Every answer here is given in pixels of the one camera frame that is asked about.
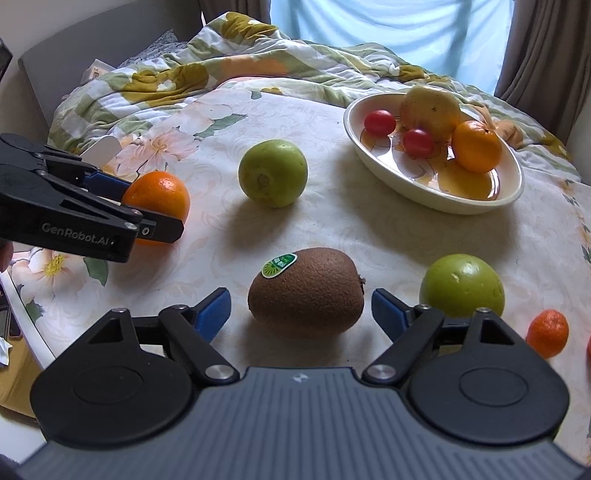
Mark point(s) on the green apple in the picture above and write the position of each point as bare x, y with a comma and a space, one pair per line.
461, 286
272, 173

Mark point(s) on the person's left hand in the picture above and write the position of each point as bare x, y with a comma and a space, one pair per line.
4, 257

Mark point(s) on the brown curtain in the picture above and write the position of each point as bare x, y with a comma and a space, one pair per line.
545, 55
231, 7

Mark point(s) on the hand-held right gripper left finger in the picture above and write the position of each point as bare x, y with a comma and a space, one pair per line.
214, 314

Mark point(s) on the floral striped blanket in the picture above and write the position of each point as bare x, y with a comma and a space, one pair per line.
161, 87

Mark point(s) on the cream oval bowl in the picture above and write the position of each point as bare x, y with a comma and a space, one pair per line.
461, 194

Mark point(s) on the light blue window cloth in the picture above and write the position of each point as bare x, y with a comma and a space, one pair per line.
383, 23

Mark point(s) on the white plastic bar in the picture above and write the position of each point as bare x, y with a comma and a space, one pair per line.
104, 150

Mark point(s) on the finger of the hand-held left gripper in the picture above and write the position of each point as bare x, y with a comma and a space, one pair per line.
161, 230
108, 185

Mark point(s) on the orange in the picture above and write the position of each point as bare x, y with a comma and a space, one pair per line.
476, 145
159, 194

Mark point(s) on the grey patterned sheet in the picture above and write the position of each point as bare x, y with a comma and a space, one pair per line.
152, 46

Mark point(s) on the red cherry tomato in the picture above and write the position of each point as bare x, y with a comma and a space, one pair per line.
379, 122
418, 142

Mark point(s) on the small tangerine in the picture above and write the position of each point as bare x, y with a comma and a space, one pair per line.
547, 333

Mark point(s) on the floral cream tablecloth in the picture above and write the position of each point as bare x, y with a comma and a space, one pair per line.
323, 230

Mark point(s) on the yellow apple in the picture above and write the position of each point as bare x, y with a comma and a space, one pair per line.
431, 110

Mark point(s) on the small white box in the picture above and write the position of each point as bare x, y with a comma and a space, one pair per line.
94, 71

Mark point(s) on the grey bed headboard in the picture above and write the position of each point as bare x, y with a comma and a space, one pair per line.
69, 60

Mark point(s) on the brown kiwi with green sticker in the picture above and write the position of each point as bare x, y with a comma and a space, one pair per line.
304, 300

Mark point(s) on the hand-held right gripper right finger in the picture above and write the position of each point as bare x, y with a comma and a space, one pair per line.
387, 314

